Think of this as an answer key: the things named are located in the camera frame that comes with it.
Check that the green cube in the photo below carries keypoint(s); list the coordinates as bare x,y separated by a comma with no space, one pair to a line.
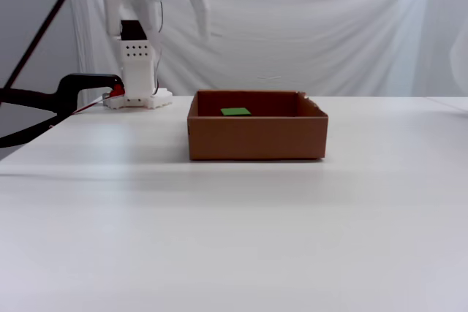
235,112

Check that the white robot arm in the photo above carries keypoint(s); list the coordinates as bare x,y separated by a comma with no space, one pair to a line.
137,78

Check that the brown cardboard box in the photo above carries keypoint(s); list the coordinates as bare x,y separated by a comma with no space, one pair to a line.
256,140

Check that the black clamp with red tip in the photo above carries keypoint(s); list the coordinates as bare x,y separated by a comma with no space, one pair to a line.
91,80

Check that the white cloth backdrop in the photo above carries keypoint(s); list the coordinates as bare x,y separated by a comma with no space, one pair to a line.
292,34

